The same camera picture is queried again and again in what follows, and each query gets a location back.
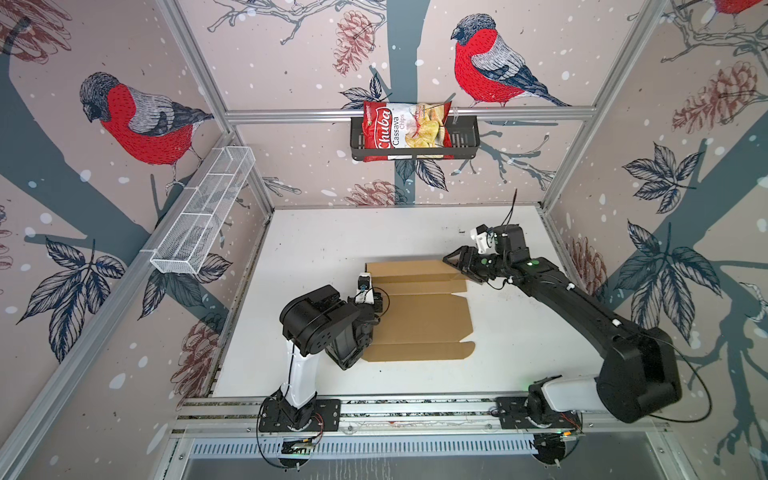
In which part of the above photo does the red cassava chips bag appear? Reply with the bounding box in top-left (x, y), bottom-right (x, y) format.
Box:
top-left (362, 101), bottom-right (452, 151)

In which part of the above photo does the brown cardboard box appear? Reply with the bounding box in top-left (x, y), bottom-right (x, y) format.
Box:
top-left (363, 260), bottom-right (475, 363)

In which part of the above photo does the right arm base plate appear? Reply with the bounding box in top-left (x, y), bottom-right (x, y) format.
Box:
top-left (489, 396), bottom-right (582, 431)

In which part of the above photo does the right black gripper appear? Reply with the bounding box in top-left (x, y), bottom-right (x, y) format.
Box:
top-left (440, 247), bottom-right (508, 282)

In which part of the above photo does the white wire mesh basket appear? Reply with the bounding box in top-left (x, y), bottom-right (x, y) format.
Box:
top-left (150, 146), bottom-right (255, 275)

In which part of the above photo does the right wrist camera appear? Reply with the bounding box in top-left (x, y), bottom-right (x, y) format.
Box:
top-left (470, 224), bottom-right (496, 255)

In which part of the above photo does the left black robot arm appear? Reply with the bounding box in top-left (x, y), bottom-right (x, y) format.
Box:
top-left (276, 285), bottom-right (384, 427)

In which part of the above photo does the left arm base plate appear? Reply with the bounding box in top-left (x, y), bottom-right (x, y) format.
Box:
top-left (257, 397), bottom-right (341, 433)

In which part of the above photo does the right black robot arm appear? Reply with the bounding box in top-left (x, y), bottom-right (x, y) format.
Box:
top-left (443, 224), bottom-right (682, 426)

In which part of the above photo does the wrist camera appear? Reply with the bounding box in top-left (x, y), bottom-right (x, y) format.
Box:
top-left (354, 272), bottom-right (375, 305)
top-left (470, 224), bottom-right (496, 255)

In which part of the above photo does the black wire basket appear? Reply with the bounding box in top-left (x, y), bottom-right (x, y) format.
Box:
top-left (350, 116), bottom-right (480, 162)

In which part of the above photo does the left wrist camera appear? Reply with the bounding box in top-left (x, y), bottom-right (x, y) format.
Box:
top-left (354, 272), bottom-right (375, 305)

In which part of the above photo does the aluminium mounting rail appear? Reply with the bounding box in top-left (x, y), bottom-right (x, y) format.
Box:
top-left (169, 392), bottom-right (671, 437)

